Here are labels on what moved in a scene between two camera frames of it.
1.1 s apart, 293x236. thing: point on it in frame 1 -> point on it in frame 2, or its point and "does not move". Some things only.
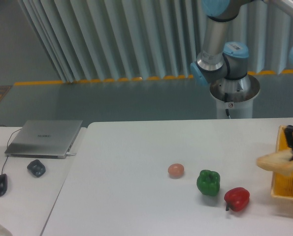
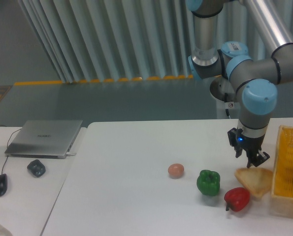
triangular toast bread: (279, 162) -> (258, 180)
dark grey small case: (36, 167) does not move
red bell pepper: (237, 198) does not move
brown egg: (176, 170) does not move
